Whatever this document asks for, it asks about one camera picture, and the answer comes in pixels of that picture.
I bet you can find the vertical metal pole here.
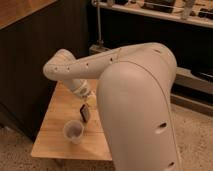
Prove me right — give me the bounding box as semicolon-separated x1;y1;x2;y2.
97;0;103;48

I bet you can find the dark wooden cabinet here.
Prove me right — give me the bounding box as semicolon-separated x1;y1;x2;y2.
0;0;88;140

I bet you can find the upper cluttered shelf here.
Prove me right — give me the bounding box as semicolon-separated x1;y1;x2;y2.
91;0;213;29

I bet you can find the wooden low table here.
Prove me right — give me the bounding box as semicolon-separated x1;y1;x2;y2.
31;82;112;161

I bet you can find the white plastic cup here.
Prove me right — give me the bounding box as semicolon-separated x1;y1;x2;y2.
63;120;84;144

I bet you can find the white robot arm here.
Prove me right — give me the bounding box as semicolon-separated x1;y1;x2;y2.
43;42;182;171

